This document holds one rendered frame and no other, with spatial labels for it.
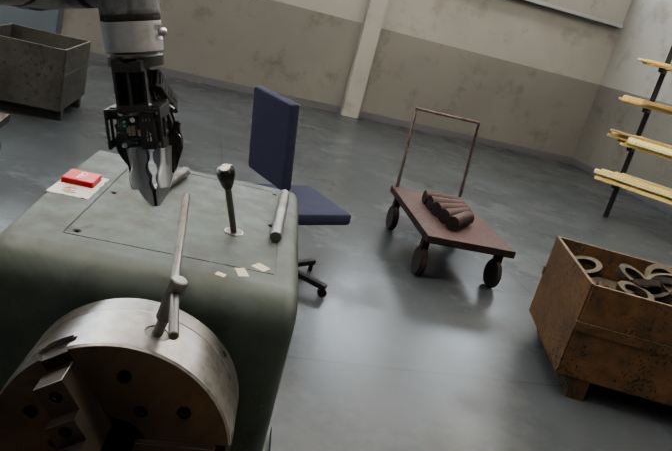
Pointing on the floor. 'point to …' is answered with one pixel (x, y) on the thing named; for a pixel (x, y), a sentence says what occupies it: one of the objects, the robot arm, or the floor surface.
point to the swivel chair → (275, 138)
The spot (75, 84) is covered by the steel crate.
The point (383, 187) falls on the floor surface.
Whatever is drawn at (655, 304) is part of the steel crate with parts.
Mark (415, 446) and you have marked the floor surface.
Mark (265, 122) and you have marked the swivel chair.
